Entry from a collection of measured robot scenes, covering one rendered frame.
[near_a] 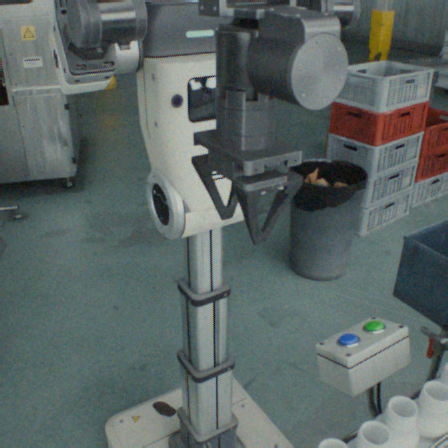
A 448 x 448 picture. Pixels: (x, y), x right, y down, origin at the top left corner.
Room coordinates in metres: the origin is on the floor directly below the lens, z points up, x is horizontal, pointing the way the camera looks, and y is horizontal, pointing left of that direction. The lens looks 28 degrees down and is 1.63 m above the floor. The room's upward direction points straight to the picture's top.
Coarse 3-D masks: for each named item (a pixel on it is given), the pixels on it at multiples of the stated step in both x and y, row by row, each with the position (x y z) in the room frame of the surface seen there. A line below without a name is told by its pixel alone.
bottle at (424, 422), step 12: (432, 384) 0.43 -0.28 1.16; (444, 384) 0.43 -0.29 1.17; (420, 396) 0.42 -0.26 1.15; (432, 396) 0.43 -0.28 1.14; (444, 396) 0.42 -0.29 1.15; (420, 408) 0.41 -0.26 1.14; (432, 408) 0.40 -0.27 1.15; (444, 408) 0.40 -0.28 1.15; (420, 420) 0.40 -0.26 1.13; (432, 420) 0.40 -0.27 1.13; (444, 420) 0.40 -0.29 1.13; (420, 432) 0.39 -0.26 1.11; (432, 432) 0.39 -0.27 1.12; (444, 432) 0.39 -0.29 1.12; (420, 444) 0.39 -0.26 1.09
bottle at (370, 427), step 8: (368, 424) 0.37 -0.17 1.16; (376, 424) 0.37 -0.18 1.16; (360, 432) 0.36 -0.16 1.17; (368, 432) 0.37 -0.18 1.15; (376, 432) 0.37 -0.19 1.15; (384, 432) 0.36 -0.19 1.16; (352, 440) 0.38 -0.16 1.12; (360, 440) 0.35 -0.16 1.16; (368, 440) 0.39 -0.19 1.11; (376, 440) 0.37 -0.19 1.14; (384, 440) 0.36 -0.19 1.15
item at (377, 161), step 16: (336, 144) 3.10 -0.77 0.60; (352, 144) 3.00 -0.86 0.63; (368, 144) 2.91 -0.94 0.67; (384, 144) 2.92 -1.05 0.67; (400, 144) 3.05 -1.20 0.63; (416, 144) 3.19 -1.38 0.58; (352, 160) 2.99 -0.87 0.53; (368, 160) 2.89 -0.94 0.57; (384, 160) 2.94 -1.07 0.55; (400, 160) 3.08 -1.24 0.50; (416, 160) 3.20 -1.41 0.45; (368, 176) 2.87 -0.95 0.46
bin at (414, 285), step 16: (432, 224) 1.28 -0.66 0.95; (416, 240) 1.24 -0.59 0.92; (432, 240) 1.28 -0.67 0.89; (416, 256) 1.16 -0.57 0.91; (432, 256) 1.12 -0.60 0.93; (400, 272) 1.20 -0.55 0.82; (416, 272) 1.15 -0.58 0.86; (432, 272) 1.11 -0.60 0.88; (400, 288) 1.19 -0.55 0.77; (416, 288) 1.14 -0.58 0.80; (432, 288) 1.10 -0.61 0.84; (416, 304) 1.13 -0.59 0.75; (432, 304) 1.09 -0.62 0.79; (432, 320) 1.07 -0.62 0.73
